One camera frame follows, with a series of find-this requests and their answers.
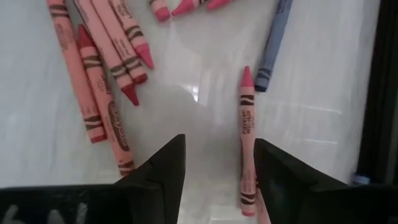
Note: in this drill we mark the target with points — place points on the blue crayon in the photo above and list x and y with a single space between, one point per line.
273 40

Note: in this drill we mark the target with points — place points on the black metal table frame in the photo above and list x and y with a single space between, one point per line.
382 77

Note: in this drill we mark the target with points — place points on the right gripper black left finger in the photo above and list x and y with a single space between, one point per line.
161 186

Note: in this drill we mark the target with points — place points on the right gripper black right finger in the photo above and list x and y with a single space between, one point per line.
289 193

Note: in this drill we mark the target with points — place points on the pink crayon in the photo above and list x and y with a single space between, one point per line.
217 3
129 25
161 11
186 6
247 140

